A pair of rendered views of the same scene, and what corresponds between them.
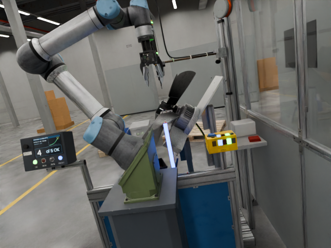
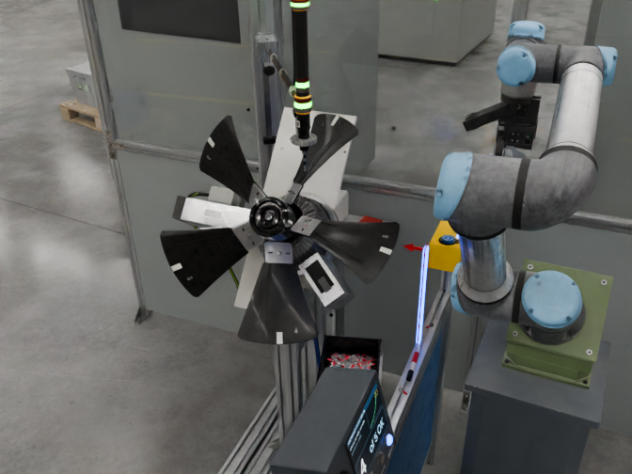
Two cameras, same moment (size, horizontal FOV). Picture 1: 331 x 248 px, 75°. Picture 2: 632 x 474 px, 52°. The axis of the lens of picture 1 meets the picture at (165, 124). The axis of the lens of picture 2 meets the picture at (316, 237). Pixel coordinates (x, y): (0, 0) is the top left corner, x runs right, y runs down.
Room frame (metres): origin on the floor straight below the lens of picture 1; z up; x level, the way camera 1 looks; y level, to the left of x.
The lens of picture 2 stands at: (1.00, 1.49, 2.10)
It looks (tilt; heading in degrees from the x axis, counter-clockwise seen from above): 31 degrees down; 289
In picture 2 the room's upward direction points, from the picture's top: 1 degrees counter-clockwise
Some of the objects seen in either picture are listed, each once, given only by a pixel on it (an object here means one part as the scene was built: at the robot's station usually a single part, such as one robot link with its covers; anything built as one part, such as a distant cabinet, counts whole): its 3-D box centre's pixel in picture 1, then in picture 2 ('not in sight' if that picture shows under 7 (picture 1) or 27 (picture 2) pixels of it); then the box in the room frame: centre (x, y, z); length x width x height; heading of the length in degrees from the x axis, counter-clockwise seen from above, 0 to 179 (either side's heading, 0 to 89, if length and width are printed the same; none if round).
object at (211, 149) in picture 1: (220, 142); (450, 247); (1.17, -0.29, 1.02); 0.16 x 0.10 x 0.11; 86
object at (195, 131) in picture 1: (195, 131); not in sight; (4.64, -0.63, 0.07); 1.20 x 1.00 x 0.15; 65
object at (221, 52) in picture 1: (219, 52); (266, 48); (1.87, -0.56, 1.53); 0.10 x 0.07 x 0.09; 121
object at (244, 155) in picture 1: (247, 186); (338, 320); (1.62, -0.58, 0.42); 0.04 x 0.04 x 0.83; 86
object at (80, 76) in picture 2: not in sight; (108, 81); (4.75, -3.52, 0.31); 0.60 x 0.42 x 0.33; 72
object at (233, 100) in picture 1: (235, 122); (272, 201); (1.92, -0.64, 0.90); 0.08 x 0.06 x 1.80; 31
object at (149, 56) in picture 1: (148, 51); (517, 119); (1.02, 0.02, 1.57); 0.09 x 0.08 x 0.12; 176
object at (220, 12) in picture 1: (222, 8); not in sight; (1.92, -0.64, 1.88); 0.16 x 0.07 x 0.16; 31
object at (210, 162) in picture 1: (214, 151); not in sight; (1.75, -0.37, 0.73); 0.15 x 0.09 x 0.22; 86
